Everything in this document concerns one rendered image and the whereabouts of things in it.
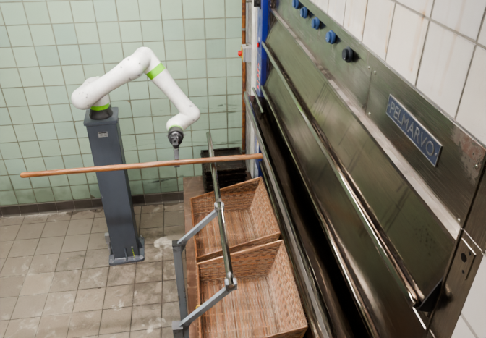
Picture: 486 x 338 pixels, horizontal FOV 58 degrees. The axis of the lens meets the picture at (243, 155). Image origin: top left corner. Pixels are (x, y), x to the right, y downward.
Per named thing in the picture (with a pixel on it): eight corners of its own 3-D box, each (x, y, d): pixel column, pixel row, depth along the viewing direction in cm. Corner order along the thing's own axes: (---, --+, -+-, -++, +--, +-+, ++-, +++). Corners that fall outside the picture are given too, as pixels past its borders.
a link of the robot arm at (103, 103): (83, 111, 273) (77, 82, 263) (95, 100, 286) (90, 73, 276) (102, 113, 271) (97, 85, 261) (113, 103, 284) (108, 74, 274)
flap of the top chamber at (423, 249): (268, 45, 243) (282, 10, 234) (426, 310, 93) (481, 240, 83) (261, 43, 242) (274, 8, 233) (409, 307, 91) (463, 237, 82)
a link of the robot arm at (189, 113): (152, 77, 266) (149, 82, 255) (166, 66, 263) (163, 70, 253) (190, 123, 277) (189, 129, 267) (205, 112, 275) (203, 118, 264)
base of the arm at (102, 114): (91, 103, 297) (90, 95, 294) (114, 101, 299) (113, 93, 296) (88, 121, 275) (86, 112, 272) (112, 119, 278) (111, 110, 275)
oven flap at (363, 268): (266, 89, 257) (279, 57, 248) (403, 381, 107) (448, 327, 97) (259, 87, 255) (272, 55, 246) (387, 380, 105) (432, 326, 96)
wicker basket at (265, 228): (261, 208, 300) (262, 174, 285) (280, 268, 253) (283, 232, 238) (190, 215, 293) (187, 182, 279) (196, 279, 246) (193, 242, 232)
